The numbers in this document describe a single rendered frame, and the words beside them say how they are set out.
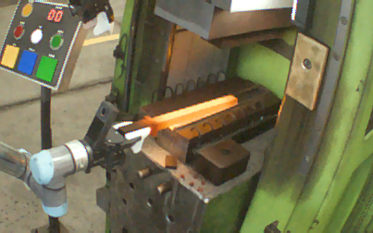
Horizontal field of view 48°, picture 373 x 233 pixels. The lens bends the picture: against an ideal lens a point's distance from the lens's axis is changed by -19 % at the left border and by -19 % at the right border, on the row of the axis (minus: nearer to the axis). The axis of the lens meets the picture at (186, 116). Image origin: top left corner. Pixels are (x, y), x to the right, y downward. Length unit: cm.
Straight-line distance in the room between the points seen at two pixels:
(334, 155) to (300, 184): 15
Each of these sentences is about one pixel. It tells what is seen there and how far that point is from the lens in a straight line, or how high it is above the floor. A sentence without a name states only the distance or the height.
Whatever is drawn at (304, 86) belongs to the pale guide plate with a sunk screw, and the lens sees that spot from 117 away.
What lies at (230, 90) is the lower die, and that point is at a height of 99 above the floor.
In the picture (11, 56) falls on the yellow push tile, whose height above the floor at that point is 101.
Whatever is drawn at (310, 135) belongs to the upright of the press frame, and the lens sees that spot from 123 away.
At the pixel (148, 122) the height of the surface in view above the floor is 103.
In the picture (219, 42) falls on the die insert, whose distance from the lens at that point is 129.
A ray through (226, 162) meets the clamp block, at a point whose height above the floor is 98.
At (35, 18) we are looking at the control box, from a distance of 165.
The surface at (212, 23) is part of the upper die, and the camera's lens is 117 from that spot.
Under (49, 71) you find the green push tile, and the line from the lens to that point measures 155.
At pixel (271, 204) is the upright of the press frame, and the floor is 85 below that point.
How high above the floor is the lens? 171
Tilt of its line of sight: 31 degrees down
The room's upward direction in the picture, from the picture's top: 10 degrees clockwise
